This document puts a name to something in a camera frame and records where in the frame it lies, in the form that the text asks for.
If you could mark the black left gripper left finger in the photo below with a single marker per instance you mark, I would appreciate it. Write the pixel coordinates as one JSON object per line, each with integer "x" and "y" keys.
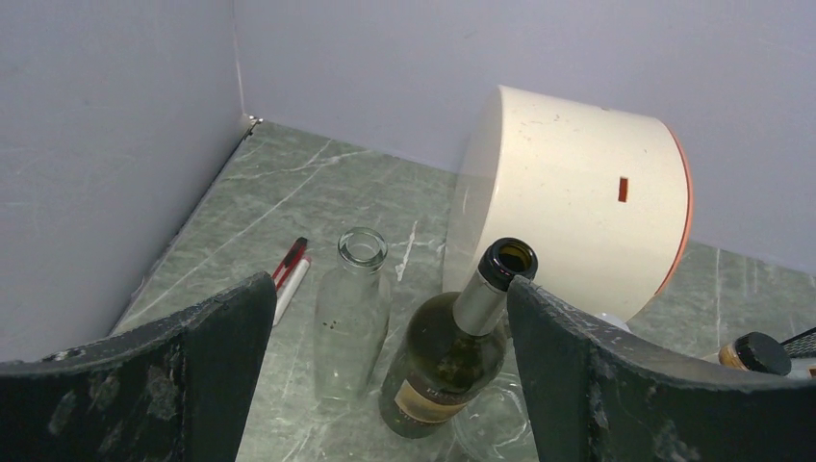
{"x": 178, "y": 388}

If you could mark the dark green silver-capped wine bottle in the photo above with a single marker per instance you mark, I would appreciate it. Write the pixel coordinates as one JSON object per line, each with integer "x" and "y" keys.
{"x": 454, "y": 345}

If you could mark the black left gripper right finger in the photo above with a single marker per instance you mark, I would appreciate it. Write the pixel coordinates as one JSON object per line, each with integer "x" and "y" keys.
{"x": 595, "y": 392}

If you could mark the red white box cutter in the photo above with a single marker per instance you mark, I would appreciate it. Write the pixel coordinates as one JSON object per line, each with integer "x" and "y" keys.
{"x": 288, "y": 276}

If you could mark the clear tall glass bottle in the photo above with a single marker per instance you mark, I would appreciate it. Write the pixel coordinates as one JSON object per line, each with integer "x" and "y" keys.
{"x": 352, "y": 316}

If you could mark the clear bottle with cork stopper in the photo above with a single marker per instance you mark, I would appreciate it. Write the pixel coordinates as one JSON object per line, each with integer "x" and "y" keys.
{"x": 759, "y": 352}

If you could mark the large clear round bottle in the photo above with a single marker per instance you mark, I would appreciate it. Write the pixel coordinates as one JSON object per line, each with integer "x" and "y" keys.
{"x": 495, "y": 426}

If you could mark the black wire wine rack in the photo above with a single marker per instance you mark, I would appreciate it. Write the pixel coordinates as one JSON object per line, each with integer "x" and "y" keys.
{"x": 802, "y": 345}

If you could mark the white cylindrical drum appliance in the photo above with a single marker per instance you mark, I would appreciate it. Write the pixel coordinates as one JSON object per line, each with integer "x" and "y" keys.
{"x": 604, "y": 197}

